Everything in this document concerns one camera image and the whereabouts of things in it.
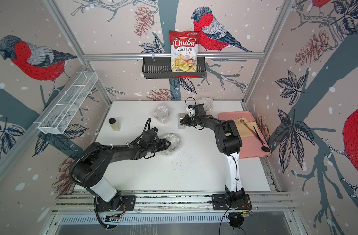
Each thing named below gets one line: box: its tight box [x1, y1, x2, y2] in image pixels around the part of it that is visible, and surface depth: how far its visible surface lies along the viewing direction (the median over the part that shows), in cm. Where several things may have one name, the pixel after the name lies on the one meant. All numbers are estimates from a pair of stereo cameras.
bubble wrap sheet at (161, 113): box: [153, 105, 171, 125], surface depth 106 cm
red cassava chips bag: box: [168, 29, 200, 73], surface depth 87 cm
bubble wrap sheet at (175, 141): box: [160, 132, 181, 157], surface depth 92 cm
